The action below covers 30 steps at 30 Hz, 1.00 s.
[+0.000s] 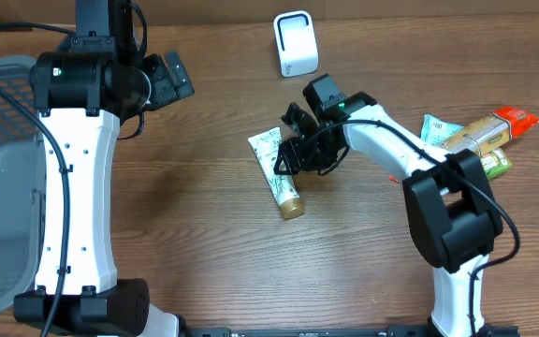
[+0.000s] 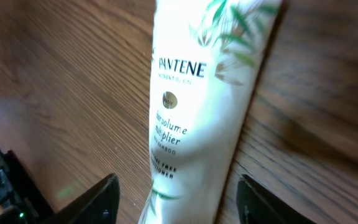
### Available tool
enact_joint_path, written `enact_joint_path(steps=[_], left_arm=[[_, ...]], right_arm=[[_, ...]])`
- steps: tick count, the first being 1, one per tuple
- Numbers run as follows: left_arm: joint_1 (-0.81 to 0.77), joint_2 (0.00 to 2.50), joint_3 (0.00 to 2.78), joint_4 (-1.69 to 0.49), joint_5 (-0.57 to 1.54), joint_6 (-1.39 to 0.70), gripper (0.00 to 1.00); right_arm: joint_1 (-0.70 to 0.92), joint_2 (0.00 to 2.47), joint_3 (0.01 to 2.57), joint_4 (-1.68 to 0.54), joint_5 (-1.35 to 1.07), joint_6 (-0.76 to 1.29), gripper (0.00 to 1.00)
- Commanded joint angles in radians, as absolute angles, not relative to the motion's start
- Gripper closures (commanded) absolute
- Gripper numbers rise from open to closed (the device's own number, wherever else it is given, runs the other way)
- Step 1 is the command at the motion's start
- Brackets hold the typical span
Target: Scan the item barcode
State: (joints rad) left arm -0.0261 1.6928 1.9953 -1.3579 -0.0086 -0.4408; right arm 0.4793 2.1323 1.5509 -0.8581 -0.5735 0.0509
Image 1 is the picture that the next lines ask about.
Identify white Pantene tube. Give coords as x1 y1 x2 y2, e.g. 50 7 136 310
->
248 127 305 220

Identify teal snack packet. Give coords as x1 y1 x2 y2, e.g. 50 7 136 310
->
420 114 463 145

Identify green yellow snack pouch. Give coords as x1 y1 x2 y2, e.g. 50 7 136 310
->
480 148 512 180

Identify spaghetti pack orange ends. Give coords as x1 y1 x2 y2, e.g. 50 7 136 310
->
388 106 539 184

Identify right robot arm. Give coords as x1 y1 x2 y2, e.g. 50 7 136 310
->
274 74 503 336

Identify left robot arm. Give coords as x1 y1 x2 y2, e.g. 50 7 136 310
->
13 1 194 337

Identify white barcode scanner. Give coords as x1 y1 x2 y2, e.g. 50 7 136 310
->
273 10 319 78

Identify grey plastic basket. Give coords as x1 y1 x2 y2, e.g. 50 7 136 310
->
0 54 49 316

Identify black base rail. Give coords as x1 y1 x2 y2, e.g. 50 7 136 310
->
175 326 519 337

